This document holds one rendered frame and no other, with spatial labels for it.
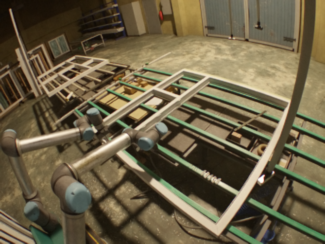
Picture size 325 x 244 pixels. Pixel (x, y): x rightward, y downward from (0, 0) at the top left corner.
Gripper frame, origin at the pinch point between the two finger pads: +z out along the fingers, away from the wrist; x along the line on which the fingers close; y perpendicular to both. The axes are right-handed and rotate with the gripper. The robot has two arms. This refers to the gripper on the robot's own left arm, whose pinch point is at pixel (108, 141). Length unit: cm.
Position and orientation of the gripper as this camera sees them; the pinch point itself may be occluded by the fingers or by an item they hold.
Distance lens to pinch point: 154.7
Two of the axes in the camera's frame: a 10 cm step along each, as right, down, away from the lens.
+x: -7.0, 5.5, -4.5
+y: -6.9, -3.6, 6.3
